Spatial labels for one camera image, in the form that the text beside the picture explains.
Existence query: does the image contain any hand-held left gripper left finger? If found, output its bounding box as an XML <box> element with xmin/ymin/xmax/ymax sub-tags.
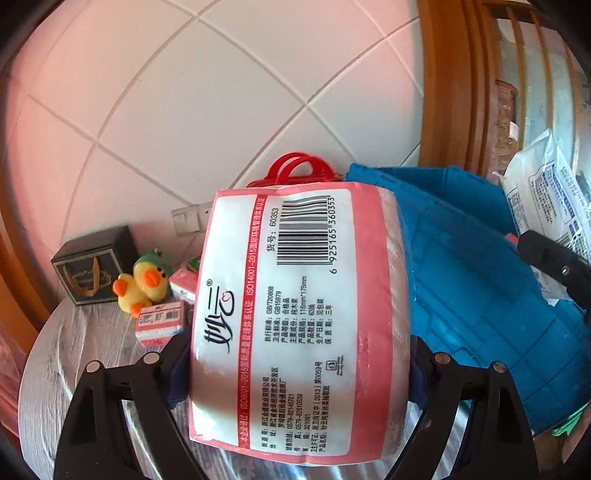
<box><xmin>55</xmin><ymin>333</ymin><xmax>208</xmax><ymax>480</ymax></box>

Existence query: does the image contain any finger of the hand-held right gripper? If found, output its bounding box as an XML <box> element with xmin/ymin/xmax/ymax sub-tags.
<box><xmin>517</xmin><ymin>230</ymin><xmax>591</xmax><ymax>296</ymax></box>

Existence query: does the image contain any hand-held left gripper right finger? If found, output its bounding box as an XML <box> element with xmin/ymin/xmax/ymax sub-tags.
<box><xmin>392</xmin><ymin>339</ymin><xmax>541</xmax><ymax>480</ymax></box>

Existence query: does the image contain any white wet wipes packet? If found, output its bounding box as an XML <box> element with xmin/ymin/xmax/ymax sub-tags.
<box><xmin>502</xmin><ymin>128</ymin><xmax>591</xmax><ymax>308</ymax></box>

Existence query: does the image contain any blue plastic crate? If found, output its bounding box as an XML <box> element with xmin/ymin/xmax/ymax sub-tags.
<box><xmin>345</xmin><ymin>162</ymin><xmax>587</xmax><ymax>432</ymax></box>

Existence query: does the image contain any pink tissue pack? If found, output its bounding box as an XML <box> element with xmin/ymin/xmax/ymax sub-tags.
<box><xmin>187</xmin><ymin>181</ymin><xmax>414</xmax><ymax>464</ymax></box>
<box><xmin>135</xmin><ymin>302</ymin><xmax>186</xmax><ymax>348</ymax></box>
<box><xmin>168</xmin><ymin>267</ymin><xmax>202</xmax><ymax>301</ymax></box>

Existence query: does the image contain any yellow duck plush green hat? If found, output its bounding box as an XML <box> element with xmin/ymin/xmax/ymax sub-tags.
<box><xmin>112</xmin><ymin>248</ymin><xmax>172</xmax><ymax>317</ymax></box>

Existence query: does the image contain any blue floral tablecloth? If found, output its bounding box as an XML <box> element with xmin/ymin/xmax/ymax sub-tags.
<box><xmin>18</xmin><ymin>258</ymin><xmax>472</xmax><ymax>480</ymax></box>

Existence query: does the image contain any green cloth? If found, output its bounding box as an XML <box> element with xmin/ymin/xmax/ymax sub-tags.
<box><xmin>551</xmin><ymin>408</ymin><xmax>589</xmax><ymax>437</ymax></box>

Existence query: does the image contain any patterned rolled carpet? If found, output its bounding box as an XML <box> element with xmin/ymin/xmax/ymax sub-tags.
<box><xmin>494</xmin><ymin>79</ymin><xmax>520</xmax><ymax>158</ymax></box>

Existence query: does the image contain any black gift box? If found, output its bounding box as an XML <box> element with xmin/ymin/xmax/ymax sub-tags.
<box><xmin>51</xmin><ymin>225</ymin><xmax>139</xmax><ymax>306</ymax></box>

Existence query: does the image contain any red small suitcase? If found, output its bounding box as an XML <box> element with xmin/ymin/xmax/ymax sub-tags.
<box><xmin>247</xmin><ymin>151</ymin><xmax>345</xmax><ymax>188</ymax></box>

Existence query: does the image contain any white wall socket panel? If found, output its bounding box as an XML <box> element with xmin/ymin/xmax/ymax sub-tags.
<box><xmin>171</xmin><ymin>203</ymin><xmax>213</xmax><ymax>232</ymax></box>

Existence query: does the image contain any wooden wall trim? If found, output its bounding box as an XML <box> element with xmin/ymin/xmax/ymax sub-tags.
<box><xmin>0</xmin><ymin>222</ymin><xmax>51</xmax><ymax>352</ymax></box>

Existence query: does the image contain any wooden door frame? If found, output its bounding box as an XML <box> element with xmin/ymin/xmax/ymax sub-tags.
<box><xmin>418</xmin><ymin>0</ymin><xmax>509</xmax><ymax>176</ymax></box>

